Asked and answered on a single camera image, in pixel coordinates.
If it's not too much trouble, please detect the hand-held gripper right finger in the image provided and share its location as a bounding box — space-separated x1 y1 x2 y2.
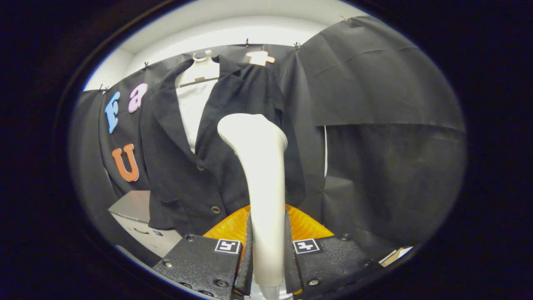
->
284 204 379 300

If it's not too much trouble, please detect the white garment steamer head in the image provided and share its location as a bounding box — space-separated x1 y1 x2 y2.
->
217 113 289 288

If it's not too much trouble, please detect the white plastic hanger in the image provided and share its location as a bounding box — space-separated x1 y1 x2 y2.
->
175 50 220 89

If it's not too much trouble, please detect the black backdrop cloth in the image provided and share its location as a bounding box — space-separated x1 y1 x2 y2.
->
69 16 467 267

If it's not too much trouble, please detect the small cardboard box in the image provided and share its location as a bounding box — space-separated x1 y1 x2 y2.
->
378 246 413 267

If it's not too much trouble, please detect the grey drawer cabinet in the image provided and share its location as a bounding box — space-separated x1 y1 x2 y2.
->
108 190 184 259

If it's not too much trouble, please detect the black button jacket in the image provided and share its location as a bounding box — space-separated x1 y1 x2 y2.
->
139 55 306 237

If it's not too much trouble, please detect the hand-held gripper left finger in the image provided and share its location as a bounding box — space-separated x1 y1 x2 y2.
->
152 203 253 300

